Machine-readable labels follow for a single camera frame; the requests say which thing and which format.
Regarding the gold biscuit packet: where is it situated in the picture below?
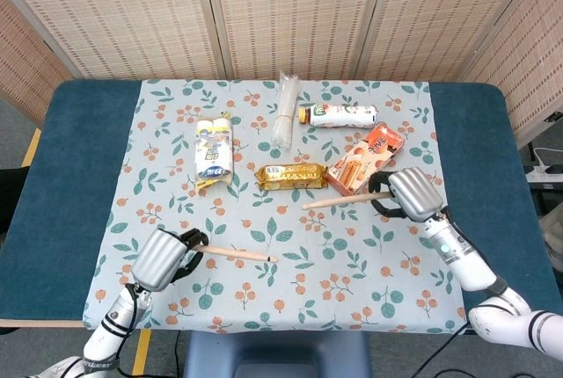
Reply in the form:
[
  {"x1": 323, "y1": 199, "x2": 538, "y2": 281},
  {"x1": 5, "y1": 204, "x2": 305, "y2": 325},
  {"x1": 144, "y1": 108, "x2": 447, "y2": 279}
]
[{"x1": 254, "y1": 163, "x2": 330, "y2": 192}]

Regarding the white power strip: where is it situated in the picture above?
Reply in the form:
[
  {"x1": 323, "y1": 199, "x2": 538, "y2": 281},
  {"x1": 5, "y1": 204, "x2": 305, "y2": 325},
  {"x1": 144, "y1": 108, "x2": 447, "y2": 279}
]
[{"x1": 525, "y1": 165, "x2": 563, "y2": 184}]

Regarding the white power cable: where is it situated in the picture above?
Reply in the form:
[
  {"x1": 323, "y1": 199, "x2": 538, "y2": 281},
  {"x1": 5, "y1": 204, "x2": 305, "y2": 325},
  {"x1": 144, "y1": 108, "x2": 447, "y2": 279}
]
[{"x1": 533, "y1": 148, "x2": 563, "y2": 169}]

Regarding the orange snack box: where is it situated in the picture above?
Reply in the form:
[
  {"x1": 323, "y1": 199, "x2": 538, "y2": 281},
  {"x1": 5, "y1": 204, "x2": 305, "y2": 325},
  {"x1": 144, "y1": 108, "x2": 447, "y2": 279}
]
[{"x1": 327, "y1": 121, "x2": 406, "y2": 198}]

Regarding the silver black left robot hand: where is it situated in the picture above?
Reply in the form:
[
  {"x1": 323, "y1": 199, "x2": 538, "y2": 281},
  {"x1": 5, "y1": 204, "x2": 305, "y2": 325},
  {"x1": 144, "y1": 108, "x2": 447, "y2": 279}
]
[{"x1": 130, "y1": 227, "x2": 210, "y2": 294}]

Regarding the woven bamboo screen panel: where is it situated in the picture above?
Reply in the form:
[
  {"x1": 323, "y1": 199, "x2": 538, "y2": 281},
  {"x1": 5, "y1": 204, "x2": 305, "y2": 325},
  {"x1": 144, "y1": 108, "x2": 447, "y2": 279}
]
[
  {"x1": 457, "y1": 0, "x2": 563, "y2": 150},
  {"x1": 355, "y1": 0, "x2": 556, "y2": 84},
  {"x1": 0, "y1": 0, "x2": 76, "y2": 128},
  {"x1": 201, "y1": 0, "x2": 392, "y2": 82},
  {"x1": 0, "y1": 0, "x2": 221, "y2": 81}
]

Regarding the clear bag of straws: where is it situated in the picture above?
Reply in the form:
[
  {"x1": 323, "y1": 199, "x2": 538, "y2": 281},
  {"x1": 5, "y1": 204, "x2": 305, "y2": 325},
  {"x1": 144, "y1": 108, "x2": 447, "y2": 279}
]
[{"x1": 271, "y1": 70, "x2": 303, "y2": 149}]

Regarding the person in black clothing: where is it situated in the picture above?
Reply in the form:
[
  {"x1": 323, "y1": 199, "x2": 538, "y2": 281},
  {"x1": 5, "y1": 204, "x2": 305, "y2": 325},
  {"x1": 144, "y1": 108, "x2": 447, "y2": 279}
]
[{"x1": 0, "y1": 165, "x2": 30, "y2": 229}]

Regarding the blue table cover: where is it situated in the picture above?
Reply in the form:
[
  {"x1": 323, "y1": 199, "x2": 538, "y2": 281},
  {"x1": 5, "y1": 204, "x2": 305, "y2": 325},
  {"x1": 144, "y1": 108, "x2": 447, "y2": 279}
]
[{"x1": 0, "y1": 78, "x2": 558, "y2": 331}]

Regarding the tan fabric bundle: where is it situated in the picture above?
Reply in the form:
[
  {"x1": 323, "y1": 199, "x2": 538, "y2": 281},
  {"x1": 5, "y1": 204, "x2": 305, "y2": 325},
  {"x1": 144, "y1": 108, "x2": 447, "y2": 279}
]
[{"x1": 541, "y1": 208, "x2": 563, "y2": 273}]

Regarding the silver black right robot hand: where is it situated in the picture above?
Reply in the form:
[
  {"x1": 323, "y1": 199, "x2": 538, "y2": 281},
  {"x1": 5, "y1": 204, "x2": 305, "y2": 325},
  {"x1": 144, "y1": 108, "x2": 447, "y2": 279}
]
[{"x1": 368, "y1": 167, "x2": 443, "y2": 223}]

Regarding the wooden stick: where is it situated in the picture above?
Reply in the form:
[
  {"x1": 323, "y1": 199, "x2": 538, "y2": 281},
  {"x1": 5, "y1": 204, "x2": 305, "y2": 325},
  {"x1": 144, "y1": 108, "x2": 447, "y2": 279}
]
[
  {"x1": 302, "y1": 192, "x2": 393, "y2": 210},
  {"x1": 193, "y1": 244, "x2": 280, "y2": 264}
]

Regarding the white labelled drink bottle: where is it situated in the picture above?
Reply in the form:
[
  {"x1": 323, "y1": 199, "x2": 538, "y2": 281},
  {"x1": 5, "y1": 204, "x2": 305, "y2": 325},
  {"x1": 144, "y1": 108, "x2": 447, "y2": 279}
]
[{"x1": 297, "y1": 104, "x2": 378, "y2": 128}]

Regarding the white yellow tissue pack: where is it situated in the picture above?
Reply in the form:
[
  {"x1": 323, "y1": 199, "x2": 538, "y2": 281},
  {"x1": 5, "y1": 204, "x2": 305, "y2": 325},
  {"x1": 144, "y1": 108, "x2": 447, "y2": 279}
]
[{"x1": 194, "y1": 110, "x2": 235, "y2": 197}]

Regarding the floral leaf berry tablecloth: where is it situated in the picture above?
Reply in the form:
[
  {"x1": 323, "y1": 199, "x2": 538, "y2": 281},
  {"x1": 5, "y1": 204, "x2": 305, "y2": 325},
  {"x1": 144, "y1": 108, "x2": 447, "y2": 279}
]
[{"x1": 82, "y1": 78, "x2": 467, "y2": 335}]

